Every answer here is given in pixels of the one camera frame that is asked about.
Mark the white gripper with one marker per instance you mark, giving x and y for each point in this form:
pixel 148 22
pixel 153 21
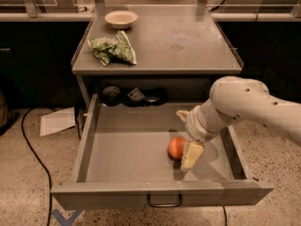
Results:
pixel 193 125

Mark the orange fruit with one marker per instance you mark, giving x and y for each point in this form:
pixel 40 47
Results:
pixel 175 147

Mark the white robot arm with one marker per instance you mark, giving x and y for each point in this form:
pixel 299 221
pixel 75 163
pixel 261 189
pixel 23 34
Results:
pixel 231 100

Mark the grey open drawer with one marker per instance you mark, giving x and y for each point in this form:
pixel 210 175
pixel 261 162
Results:
pixel 122 158

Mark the grey cabinet counter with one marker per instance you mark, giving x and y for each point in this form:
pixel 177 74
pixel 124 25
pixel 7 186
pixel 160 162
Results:
pixel 178 48

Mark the green chip bag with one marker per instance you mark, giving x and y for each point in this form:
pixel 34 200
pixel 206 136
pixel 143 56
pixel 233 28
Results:
pixel 119 47

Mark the white paper bowl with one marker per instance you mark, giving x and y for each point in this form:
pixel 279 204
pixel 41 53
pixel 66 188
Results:
pixel 121 19

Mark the white paper sheet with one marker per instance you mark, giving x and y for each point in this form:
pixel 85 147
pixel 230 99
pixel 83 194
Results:
pixel 57 121

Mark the black drawer handle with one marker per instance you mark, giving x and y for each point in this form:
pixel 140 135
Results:
pixel 162 201

